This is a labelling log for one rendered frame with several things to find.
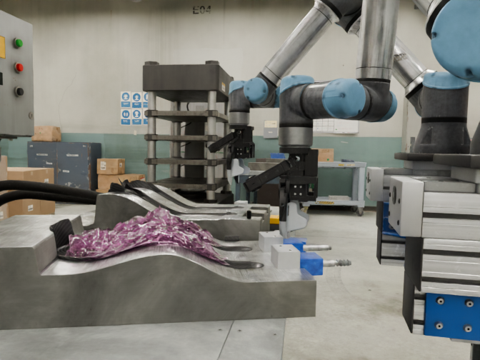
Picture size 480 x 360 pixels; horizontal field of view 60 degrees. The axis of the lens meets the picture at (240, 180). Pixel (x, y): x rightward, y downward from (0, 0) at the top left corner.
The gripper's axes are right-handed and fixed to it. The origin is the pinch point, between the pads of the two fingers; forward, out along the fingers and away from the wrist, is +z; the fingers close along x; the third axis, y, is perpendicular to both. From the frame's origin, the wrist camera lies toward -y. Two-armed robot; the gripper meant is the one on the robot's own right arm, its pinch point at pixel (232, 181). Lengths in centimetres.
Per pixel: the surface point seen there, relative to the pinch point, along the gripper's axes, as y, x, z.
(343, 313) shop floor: 35, 126, 92
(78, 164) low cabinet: -447, 476, 20
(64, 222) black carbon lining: -2, -83, 2
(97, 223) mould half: -12, -62, 6
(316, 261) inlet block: 39, -76, 6
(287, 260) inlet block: 35, -78, 6
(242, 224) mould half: 21, -57, 5
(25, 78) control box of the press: -68, -25, -34
